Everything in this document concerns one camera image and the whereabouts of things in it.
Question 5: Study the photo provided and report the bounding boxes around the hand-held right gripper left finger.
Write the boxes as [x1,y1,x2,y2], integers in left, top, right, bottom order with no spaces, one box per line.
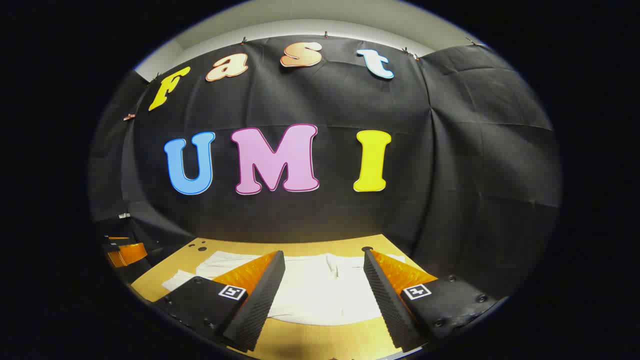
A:
[152,250,286,352]

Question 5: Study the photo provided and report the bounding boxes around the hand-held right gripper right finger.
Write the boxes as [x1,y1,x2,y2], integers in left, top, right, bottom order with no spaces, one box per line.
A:
[363,248,499,352]

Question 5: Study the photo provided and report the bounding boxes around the white jeans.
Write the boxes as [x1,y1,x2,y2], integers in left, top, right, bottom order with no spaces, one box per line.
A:
[161,251,407,327]

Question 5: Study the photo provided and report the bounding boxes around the black backdrop cloth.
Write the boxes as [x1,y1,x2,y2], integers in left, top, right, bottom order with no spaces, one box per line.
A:
[89,34,563,301]

